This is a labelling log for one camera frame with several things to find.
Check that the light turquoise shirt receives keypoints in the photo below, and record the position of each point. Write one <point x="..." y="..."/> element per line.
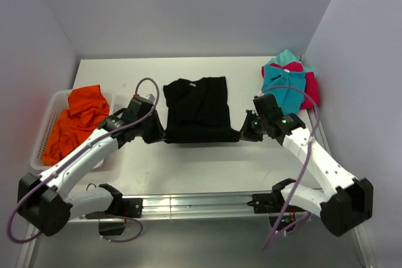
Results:
<point x="284" y="58"/>

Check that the white plastic basket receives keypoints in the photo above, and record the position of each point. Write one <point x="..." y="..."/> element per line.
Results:
<point x="57" y="104"/>

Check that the teal shirt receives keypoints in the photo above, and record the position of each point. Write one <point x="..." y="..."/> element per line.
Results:
<point x="284" y="86"/>

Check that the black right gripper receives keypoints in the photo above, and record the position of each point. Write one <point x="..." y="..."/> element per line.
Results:
<point x="247" y="134"/>

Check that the magenta shirt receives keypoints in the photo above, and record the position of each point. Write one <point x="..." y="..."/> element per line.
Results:
<point x="311" y="88"/>

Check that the orange shirt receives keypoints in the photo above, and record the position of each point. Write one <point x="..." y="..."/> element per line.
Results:
<point x="87" y="107"/>

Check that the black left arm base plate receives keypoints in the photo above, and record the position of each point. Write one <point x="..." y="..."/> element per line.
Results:
<point x="122" y="207"/>

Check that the black t-shirt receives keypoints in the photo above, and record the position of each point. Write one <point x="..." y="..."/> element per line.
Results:
<point x="198" y="112"/>

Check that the aluminium rail frame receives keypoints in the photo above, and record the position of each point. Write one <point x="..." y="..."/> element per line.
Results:
<point x="194" y="195"/>

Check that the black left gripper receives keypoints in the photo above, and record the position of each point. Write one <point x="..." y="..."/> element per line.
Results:
<point x="158" y="134"/>

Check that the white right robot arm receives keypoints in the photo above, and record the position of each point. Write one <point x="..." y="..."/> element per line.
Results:
<point x="342" y="202"/>

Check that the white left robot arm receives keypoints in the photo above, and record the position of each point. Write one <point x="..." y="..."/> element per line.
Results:
<point x="46" y="200"/>

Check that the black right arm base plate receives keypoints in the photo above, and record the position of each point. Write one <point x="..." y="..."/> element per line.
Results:
<point x="266" y="203"/>

